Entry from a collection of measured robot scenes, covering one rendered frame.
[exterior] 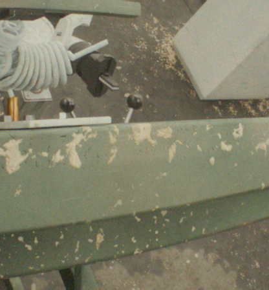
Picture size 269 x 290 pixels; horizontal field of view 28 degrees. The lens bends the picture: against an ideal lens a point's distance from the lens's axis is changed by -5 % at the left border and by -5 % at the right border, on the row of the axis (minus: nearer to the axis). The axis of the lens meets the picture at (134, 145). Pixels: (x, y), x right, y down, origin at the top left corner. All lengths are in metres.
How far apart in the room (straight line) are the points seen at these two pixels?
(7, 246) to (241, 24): 3.14
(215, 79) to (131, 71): 0.59
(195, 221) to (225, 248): 2.49
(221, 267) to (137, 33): 1.84
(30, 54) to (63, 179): 0.20
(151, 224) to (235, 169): 0.24
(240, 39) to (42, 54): 3.10
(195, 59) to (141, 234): 3.20
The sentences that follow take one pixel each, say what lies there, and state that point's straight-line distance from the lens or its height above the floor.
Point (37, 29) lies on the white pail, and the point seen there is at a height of 0.35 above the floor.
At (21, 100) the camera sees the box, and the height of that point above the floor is 0.91.
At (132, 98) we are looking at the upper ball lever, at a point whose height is 1.55.
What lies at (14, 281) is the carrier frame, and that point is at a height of 0.18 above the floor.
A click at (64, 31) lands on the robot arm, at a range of 1.60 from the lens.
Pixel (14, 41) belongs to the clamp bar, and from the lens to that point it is 0.67.
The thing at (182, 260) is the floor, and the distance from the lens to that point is 3.20.
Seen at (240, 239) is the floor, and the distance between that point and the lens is 3.57.
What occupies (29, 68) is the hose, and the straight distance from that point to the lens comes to 0.68.
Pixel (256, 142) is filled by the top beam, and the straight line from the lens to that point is 0.75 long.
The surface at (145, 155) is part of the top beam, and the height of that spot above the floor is 1.93.
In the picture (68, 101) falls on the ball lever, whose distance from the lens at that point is 1.27.
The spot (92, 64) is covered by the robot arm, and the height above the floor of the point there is 1.39.
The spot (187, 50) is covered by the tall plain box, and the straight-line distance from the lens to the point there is 4.09.
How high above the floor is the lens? 2.35
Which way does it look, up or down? 44 degrees down
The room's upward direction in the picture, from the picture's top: 45 degrees clockwise
